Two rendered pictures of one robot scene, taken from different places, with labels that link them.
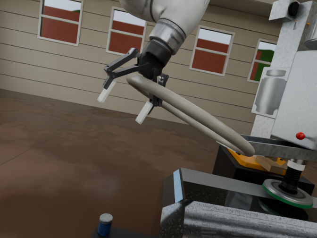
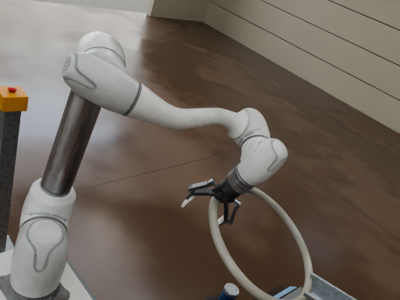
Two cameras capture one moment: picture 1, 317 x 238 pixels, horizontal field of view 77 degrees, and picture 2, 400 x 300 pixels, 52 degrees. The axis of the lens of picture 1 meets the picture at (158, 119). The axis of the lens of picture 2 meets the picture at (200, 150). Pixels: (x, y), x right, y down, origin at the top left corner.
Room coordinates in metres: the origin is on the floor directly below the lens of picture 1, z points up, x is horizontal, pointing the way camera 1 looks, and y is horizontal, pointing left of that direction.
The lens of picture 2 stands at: (-0.43, -0.59, 2.05)
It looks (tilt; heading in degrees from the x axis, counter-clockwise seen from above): 28 degrees down; 39
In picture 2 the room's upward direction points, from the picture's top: 20 degrees clockwise
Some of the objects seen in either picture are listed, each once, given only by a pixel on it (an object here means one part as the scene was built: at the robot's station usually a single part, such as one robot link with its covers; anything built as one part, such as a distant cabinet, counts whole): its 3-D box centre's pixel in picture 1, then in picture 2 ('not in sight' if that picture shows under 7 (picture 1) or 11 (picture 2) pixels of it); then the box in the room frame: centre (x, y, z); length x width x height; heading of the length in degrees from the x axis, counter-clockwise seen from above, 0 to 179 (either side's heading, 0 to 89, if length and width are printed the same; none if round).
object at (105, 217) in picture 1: (104, 224); (228, 295); (1.40, 0.25, 0.08); 0.10 x 0.10 x 0.13
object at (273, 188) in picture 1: (287, 191); not in sight; (0.94, -0.70, 0.85); 0.21 x 0.21 x 0.01
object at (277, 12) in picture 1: (284, 11); not in sight; (1.76, -0.82, 2.00); 0.20 x 0.18 x 0.15; 177
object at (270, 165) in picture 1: (268, 164); not in sight; (1.49, -0.91, 0.81); 0.20 x 0.10 x 0.05; 5
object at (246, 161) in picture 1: (260, 158); not in sight; (1.74, -0.97, 0.76); 0.49 x 0.49 x 0.05; 87
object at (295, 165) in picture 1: (296, 164); not in sight; (0.94, -0.70, 1.00); 0.07 x 0.07 x 0.04
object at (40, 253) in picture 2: not in sight; (41, 252); (0.06, 0.26, 1.02); 0.18 x 0.16 x 0.22; 62
